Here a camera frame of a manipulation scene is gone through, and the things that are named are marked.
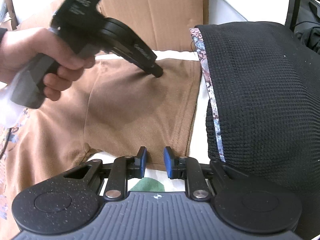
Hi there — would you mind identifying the brown printed t-shirt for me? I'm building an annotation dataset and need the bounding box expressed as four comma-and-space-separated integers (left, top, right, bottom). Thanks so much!
0, 57, 203, 240

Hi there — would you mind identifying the cream bear print bedsheet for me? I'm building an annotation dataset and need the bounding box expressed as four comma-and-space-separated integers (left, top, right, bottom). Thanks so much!
85, 49, 213, 193

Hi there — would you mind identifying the leopard print cloth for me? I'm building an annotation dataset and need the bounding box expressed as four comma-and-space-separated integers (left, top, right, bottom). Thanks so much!
190, 27, 226, 162

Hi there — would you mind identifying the black folded garment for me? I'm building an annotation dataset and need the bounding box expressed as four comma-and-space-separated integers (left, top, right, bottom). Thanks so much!
196, 22, 319, 239

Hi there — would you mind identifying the brown cardboard sheet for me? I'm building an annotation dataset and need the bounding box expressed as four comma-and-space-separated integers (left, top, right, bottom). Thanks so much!
12, 0, 209, 51

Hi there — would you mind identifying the person's left hand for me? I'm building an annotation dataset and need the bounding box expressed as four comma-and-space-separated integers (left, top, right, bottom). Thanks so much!
1, 28, 95, 101

